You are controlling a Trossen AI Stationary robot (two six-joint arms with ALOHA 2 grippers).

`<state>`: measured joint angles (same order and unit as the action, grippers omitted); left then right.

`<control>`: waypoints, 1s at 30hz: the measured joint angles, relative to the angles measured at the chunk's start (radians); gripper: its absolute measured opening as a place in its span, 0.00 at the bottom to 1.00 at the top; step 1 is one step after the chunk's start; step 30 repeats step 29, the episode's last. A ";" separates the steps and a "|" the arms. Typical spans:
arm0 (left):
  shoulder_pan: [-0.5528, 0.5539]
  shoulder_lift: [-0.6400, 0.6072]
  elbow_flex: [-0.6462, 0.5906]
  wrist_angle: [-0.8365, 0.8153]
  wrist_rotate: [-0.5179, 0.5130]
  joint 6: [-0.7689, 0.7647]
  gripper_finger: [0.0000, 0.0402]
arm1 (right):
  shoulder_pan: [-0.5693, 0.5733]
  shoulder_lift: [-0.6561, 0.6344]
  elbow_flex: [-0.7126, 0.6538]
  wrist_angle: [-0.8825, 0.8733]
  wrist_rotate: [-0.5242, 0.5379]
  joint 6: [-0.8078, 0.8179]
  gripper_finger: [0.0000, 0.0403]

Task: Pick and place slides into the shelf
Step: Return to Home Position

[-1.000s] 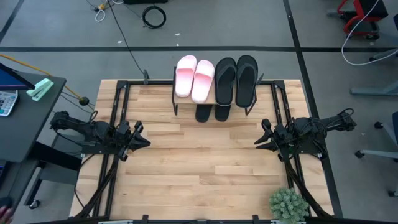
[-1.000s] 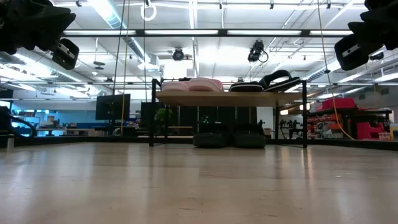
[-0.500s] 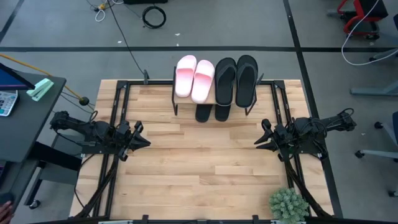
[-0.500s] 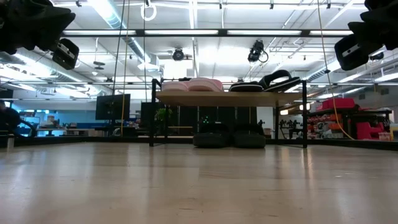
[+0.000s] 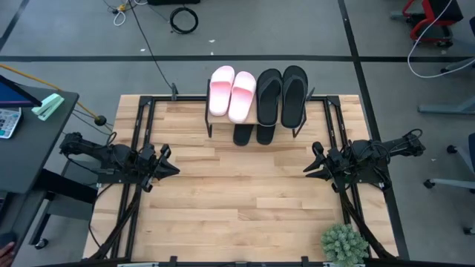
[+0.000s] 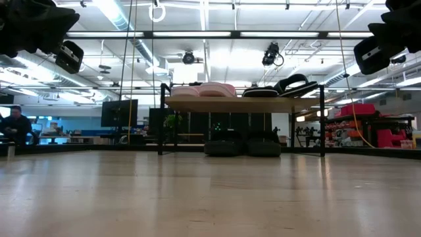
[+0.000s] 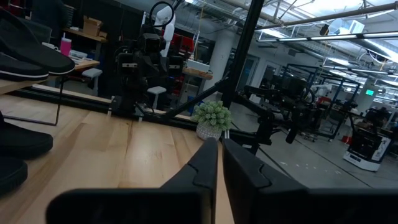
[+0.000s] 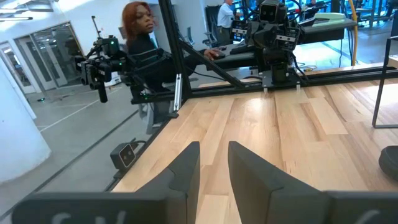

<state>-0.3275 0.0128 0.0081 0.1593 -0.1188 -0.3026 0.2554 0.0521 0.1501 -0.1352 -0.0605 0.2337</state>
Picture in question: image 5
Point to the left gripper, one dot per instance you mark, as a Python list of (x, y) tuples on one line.
[(148, 161)]

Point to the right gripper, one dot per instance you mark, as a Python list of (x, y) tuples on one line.
[(339, 165)]

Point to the black slide sandal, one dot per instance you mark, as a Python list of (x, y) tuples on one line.
[(243, 135), (265, 135)]

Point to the black flip-flop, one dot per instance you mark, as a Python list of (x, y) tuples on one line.
[(294, 107), (269, 107)]

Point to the pink slide sandal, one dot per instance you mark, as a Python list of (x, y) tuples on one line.
[(221, 92), (242, 98)]

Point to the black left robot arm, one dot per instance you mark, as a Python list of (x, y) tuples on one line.
[(118, 155)]

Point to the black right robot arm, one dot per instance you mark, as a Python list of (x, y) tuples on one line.
[(371, 150)]

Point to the green artificial plant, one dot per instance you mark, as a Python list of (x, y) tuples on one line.
[(343, 246)]

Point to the black desk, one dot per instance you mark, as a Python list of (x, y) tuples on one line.
[(37, 148)]

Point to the mint green stapler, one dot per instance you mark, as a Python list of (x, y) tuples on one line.
[(48, 107)]

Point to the grey office chair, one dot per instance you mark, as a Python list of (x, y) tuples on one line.
[(456, 182)]

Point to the wooden workbench grey legs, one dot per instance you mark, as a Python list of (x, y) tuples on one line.
[(445, 108)]

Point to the black caster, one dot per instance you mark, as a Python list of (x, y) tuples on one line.
[(468, 231)]

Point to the grey calculator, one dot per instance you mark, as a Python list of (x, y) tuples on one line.
[(8, 122)]

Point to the black box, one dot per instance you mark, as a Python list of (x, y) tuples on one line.
[(172, 2)]

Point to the yellow plug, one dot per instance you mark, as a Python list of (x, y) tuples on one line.
[(121, 7)]

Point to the black monitor blue screen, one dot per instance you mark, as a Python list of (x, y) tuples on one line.
[(11, 96)]

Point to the person's hand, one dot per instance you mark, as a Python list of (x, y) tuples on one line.
[(5, 256)]

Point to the red and black stool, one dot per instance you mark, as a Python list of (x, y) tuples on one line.
[(441, 9)]

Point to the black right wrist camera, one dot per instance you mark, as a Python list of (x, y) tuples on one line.
[(335, 187)]

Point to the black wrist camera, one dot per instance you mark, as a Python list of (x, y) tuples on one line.
[(335, 187), (147, 184)]

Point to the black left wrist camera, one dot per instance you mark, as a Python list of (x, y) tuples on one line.
[(147, 184)]

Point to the black metal table frame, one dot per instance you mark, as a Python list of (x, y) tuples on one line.
[(333, 100)]

